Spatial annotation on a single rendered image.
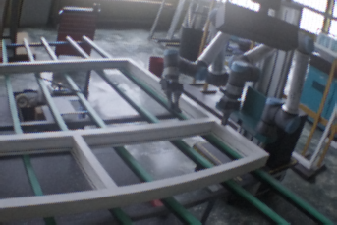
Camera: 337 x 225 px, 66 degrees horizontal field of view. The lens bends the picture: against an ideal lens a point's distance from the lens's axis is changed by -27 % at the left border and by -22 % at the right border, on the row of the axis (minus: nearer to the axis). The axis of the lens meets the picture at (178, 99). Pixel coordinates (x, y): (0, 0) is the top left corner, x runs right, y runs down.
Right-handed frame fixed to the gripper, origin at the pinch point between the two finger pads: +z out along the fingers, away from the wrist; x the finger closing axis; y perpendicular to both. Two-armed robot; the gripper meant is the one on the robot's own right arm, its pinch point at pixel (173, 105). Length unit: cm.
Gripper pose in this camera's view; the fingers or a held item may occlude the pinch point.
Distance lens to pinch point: 192.5
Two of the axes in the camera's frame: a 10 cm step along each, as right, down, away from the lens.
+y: 6.9, -2.1, -6.9
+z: 0.5, 9.7, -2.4
